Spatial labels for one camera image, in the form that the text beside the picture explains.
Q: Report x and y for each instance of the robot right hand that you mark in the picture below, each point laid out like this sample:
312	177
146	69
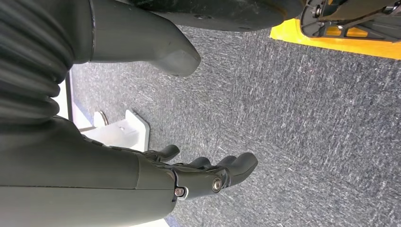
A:
78	175

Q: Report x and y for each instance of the grey kiosk stand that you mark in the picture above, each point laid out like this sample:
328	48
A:
125	131

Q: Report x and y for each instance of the black robot foot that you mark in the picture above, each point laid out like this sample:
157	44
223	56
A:
219	12

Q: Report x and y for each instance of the black ribbed foot frame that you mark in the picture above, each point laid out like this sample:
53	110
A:
354	9

